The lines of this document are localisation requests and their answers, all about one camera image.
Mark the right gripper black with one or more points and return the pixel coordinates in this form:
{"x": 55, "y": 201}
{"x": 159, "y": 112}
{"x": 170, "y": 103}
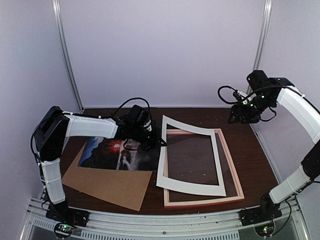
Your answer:
{"x": 236, "y": 109}

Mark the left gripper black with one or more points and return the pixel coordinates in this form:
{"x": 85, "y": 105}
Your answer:
{"x": 157, "y": 141}

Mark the white mat board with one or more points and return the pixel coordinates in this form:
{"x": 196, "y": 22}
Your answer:
{"x": 182, "y": 186}

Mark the dalmatian dog photo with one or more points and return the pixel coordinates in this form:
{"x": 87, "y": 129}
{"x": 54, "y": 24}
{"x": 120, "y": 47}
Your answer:
{"x": 122, "y": 155}

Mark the clear acrylic sheet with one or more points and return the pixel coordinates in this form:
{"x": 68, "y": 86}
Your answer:
{"x": 191, "y": 159}

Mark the pink wooden picture frame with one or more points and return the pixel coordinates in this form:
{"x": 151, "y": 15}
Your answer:
{"x": 189, "y": 204}

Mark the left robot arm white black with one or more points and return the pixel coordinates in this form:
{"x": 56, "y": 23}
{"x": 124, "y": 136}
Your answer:
{"x": 57, "y": 125}

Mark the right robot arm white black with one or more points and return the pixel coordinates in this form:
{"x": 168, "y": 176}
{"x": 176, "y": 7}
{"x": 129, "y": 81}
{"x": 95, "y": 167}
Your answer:
{"x": 296, "y": 134}

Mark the brown backing board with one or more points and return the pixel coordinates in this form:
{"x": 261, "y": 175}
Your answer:
{"x": 125, "y": 188}

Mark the right circuit board with leds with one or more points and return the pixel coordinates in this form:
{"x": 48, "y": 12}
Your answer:
{"x": 264, "y": 230}

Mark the circuit board with leds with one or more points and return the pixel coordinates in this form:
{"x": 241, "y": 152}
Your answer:
{"x": 264, "y": 230}
{"x": 63, "y": 230}

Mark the left circuit board with leds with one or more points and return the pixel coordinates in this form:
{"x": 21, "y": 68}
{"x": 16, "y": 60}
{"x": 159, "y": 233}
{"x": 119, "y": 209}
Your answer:
{"x": 63, "y": 230}

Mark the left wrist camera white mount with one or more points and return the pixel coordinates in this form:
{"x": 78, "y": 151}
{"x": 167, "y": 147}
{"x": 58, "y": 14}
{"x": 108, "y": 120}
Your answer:
{"x": 149, "y": 125}

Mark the right aluminium corner post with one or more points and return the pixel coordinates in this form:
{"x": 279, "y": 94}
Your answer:
{"x": 263, "y": 35}

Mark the aluminium corner post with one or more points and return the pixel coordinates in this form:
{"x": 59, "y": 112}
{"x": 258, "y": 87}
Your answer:
{"x": 56, "y": 4}
{"x": 263, "y": 35}

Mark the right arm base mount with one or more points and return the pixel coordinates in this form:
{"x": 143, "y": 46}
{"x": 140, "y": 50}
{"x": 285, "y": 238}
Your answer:
{"x": 267, "y": 211}

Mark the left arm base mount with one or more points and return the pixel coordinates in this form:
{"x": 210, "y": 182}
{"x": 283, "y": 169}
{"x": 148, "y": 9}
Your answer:
{"x": 61, "y": 212}

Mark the left aluminium corner post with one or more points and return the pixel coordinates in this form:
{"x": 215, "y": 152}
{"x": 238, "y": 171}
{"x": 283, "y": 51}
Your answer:
{"x": 56, "y": 4}

